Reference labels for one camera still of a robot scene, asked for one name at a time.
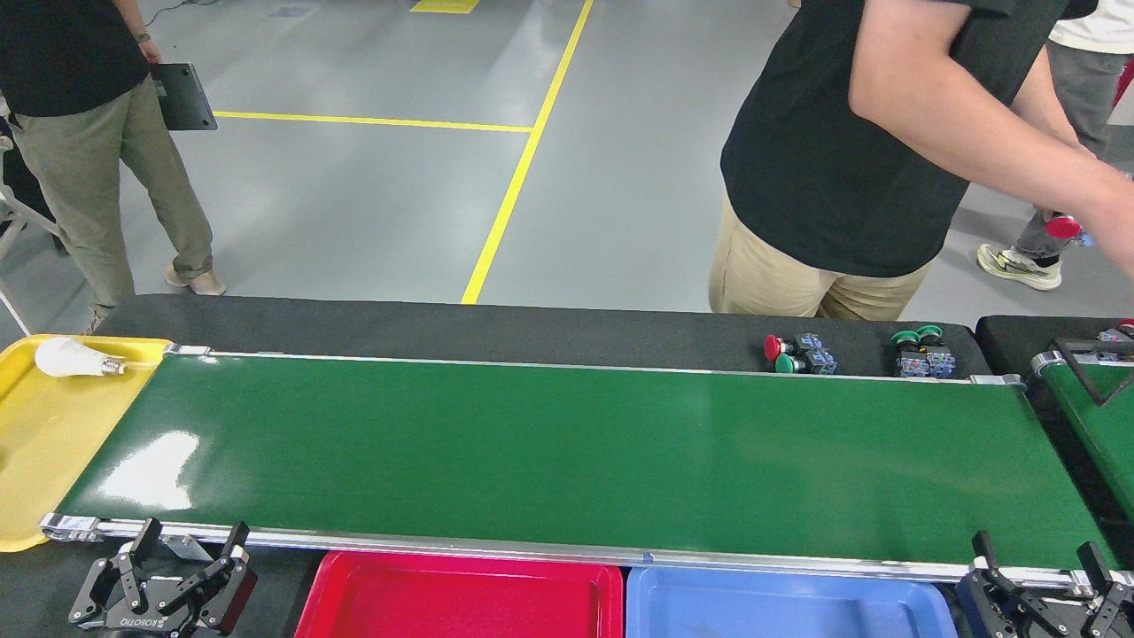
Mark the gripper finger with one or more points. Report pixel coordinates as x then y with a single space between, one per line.
1118 611
983 602

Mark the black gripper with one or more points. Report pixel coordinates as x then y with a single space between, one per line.
168 627

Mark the green push button switch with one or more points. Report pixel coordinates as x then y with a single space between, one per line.
929 333
785 363
904 338

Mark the red push button switch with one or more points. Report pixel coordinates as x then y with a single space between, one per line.
773 347
1127 325
1062 228

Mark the person's left forearm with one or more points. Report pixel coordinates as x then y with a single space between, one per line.
1054 102

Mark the person's right forearm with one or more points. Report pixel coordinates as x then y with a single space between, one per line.
1054 186

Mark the short green conveyor belt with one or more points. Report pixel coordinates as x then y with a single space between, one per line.
1107 434

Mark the yellow plastic tray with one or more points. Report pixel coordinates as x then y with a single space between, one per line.
53 443

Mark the long green conveyor belt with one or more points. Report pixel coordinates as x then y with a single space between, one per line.
567 443

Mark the person's hand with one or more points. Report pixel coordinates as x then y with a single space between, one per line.
152 51

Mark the blue plastic bin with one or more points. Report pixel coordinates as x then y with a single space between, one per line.
780 611

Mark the white light bulb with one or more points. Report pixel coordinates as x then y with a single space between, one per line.
66 357

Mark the red plastic bin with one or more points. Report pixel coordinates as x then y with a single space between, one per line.
443 602

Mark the black conveyor guide frame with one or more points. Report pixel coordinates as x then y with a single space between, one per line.
1067 347

